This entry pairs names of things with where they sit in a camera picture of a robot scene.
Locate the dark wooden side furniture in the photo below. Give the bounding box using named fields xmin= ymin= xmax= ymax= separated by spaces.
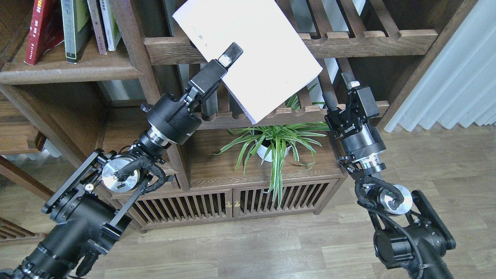
xmin=0 ymin=95 xmax=59 ymax=238

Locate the white pleated curtain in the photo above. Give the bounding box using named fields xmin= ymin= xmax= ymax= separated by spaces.
xmin=385 ymin=0 xmax=496 ymax=132

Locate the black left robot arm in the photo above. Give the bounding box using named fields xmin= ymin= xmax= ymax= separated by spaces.
xmin=1 ymin=43 xmax=243 ymax=279

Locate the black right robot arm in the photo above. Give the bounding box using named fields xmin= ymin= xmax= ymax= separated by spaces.
xmin=323 ymin=71 xmax=456 ymax=279

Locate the white green upright book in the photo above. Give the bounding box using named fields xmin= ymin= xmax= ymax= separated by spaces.
xmin=99 ymin=0 xmax=122 ymax=51

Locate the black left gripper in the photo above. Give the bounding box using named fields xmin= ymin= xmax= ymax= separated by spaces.
xmin=141 ymin=42 xmax=243 ymax=145

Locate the green spider plant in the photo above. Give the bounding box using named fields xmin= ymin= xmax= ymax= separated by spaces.
xmin=210 ymin=83 xmax=334 ymax=210

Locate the black yellow-green cover book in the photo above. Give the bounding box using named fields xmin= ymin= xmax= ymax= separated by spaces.
xmin=61 ymin=0 xmax=91 ymax=64

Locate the brown spine upright book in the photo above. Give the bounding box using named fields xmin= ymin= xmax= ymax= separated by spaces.
xmin=87 ymin=0 xmax=107 ymax=55

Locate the white plant pot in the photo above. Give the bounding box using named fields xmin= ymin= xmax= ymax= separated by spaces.
xmin=257 ymin=141 xmax=292 ymax=165

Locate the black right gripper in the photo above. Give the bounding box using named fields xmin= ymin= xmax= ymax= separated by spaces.
xmin=323 ymin=71 xmax=386 ymax=175

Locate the red cover book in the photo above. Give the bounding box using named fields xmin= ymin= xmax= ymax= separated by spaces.
xmin=24 ymin=0 xmax=64 ymax=65

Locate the white lavender cover book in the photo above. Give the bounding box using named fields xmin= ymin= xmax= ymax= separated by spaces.
xmin=173 ymin=0 xmax=322 ymax=124

